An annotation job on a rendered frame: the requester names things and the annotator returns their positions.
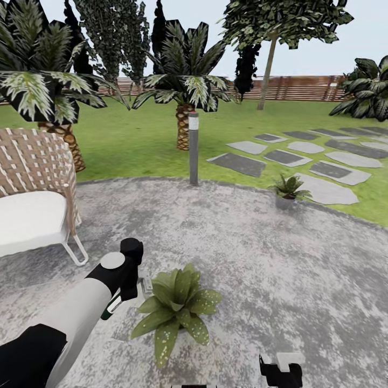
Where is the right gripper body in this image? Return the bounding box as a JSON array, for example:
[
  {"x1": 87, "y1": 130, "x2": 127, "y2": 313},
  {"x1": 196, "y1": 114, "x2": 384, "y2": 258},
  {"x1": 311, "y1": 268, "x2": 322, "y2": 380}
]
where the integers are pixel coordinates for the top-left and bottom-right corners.
[{"x1": 264, "y1": 364, "x2": 303, "y2": 388}]

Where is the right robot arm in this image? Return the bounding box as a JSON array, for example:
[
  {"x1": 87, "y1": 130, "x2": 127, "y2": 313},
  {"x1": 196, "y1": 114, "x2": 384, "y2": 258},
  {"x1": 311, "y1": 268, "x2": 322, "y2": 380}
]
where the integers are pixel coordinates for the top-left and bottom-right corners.
[{"x1": 259, "y1": 352, "x2": 306, "y2": 388}]

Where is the insectifuge atomizer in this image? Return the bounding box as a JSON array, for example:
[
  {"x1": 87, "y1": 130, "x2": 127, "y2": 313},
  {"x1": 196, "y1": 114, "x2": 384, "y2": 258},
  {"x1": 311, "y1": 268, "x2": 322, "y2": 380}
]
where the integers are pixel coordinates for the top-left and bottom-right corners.
[{"x1": 101, "y1": 292, "x2": 125, "y2": 321}]

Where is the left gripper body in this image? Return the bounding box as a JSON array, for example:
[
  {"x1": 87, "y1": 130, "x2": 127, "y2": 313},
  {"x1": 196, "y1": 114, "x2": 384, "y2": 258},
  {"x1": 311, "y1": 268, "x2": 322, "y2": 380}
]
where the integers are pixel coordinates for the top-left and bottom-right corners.
[{"x1": 119, "y1": 271, "x2": 138, "y2": 301}]

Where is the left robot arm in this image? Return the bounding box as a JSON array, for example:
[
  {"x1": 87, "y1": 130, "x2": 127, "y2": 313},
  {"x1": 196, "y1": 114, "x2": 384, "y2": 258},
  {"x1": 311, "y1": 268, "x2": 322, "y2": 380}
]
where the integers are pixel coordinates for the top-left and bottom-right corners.
[{"x1": 0, "y1": 238, "x2": 153, "y2": 388}]

